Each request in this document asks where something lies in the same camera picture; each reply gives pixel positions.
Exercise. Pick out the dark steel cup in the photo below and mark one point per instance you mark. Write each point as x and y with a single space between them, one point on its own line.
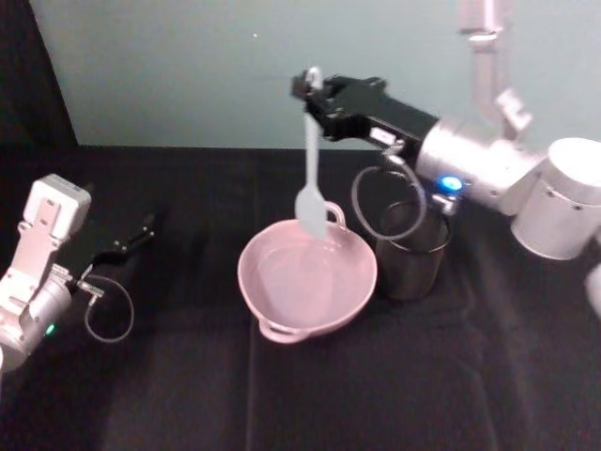
408 272

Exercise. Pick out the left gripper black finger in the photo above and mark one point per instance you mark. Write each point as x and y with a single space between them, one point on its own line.
138 235

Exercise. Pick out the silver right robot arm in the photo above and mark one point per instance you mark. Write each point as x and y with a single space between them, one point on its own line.
474 150

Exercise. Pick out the black table cloth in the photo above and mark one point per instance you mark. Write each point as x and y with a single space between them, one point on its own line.
422 376

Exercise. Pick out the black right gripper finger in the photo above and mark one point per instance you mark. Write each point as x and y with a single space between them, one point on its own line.
326 119
300 87

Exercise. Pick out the black hanging cloth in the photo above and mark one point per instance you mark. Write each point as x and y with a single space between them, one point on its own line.
28 84

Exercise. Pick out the pale grey silicone spatula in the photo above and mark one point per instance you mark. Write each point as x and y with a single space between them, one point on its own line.
311 160

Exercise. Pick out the pale wall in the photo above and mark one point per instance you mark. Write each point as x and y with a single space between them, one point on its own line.
188 70

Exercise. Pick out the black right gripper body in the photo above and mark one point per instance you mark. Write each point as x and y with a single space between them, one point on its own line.
375 113

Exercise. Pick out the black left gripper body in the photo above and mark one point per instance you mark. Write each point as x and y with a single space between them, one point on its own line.
82 249

